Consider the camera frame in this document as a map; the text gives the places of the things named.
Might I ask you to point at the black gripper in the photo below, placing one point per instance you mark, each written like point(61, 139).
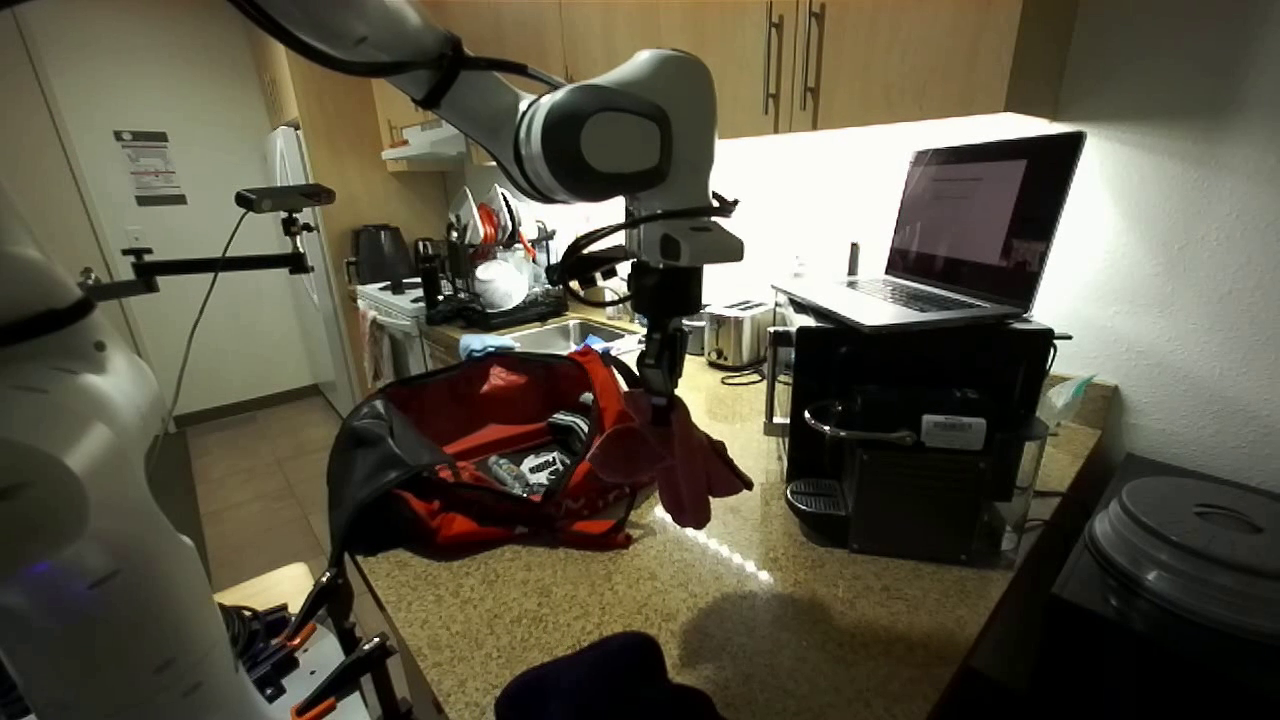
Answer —
point(662, 297)

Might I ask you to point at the pink red towel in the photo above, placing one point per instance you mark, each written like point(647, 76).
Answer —
point(682, 460)

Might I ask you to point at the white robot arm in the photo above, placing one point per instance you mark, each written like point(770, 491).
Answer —
point(643, 135)

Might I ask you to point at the silver two-slot toaster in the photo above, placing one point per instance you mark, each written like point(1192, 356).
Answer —
point(737, 334)

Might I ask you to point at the green labelled plastic bottle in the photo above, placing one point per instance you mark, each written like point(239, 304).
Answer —
point(574, 426)

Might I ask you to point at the black white striped cloth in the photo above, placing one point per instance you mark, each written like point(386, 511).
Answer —
point(524, 473)

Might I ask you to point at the orange and black backpack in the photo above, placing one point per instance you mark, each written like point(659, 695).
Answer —
point(407, 460)

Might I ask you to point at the black stainless microwave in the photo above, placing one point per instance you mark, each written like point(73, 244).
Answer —
point(912, 443)

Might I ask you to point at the open laptop computer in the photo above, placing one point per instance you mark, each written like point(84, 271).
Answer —
point(969, 244)

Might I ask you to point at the black cloth lump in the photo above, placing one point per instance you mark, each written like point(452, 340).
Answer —
point(613, 677)

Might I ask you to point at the grey round appliance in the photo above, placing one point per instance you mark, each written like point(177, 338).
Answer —
point(1180, 570)

